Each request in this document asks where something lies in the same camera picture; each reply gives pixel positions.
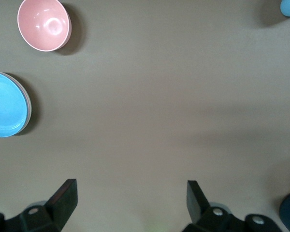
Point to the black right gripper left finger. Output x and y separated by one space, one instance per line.
62 207

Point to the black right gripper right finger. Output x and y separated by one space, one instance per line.
200 215

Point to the blue shallow plate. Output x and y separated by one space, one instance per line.
4 104

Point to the pink bowl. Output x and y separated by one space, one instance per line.
43 24

